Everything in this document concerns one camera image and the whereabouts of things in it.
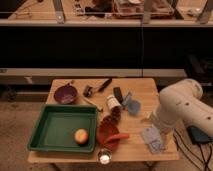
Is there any orange carrot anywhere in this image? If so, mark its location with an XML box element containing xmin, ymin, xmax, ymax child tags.
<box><xmin>104</xmin><ymin>133</ymin><xmax>129</xmax><ymax>144</ymax></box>

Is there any brown pine cone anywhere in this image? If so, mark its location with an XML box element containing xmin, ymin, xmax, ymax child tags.
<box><xmin>102</xmin><ymin>108</ymin><xmax>121</xmax><ymax>125</ymax></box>

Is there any background workbench shelf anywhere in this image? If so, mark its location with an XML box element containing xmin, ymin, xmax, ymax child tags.
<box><xmin>0</xmin><ymin>0</ymin><xmax>213</xmax><ymax>27</ymax></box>

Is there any red yellow apple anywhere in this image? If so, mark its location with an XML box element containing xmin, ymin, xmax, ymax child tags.
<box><xmin>74</xmin><ymin>129</ymin><xmax>89</xmax><ymax>145</ymax></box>

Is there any black rectangular block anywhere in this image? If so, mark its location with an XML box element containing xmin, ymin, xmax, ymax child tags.
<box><xmin>113</xmin><ymin>87</ymin><xmax>123</xmax><ymax>103</ymax></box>

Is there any red bowl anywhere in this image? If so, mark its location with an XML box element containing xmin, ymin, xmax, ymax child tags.
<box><xmin>96</xmin><ymin>123</ymin><xmax>119</xmax><ymax>151</ymax></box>

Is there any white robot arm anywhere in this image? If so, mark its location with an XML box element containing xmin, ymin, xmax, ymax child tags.
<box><xmin>150</xmin><ymin>79</ymin><xmax>213</xmax><ymax>138</ymax></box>

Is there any grey blue towel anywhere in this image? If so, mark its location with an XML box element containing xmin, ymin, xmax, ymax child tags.
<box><xmin>140</xmin><ymin>126</ymin><xmax>165</xmax><ymax>154</ymax></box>

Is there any wooden stick tool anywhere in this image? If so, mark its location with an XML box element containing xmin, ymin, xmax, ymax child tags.
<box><xmin>83</xmin><ymin>97</ymin><xmax>103</xmax><ymax>112</ymax></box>

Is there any black handled brush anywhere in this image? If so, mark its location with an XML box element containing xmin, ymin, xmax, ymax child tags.
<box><xmin>83</xmin><ymin>78</ymin><xmax>112</xmax><ymax>97</ymax></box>

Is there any black foot pedal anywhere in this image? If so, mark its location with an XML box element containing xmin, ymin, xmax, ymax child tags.
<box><xmin>187</xmin><ymin>126</ymin><xmax>213</xmax><ymax>144</ymax></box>

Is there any purple bowl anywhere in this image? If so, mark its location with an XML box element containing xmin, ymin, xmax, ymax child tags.
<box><xmin>54</xmin><ymin>84</ymin><xmax>78</xmax><ymax>104</ymax></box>

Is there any wooden table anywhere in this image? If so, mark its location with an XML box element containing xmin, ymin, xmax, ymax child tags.
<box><xmin>28</xmin><ymin>78</ymin><xmax>179</xmax><ymax>171</ymax></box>

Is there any green plastic tray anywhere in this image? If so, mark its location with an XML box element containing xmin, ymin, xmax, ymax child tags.
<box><xmin>28</xmin><ymin>105</ymin><xmax>98</xmax><ymax>153</ymax></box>

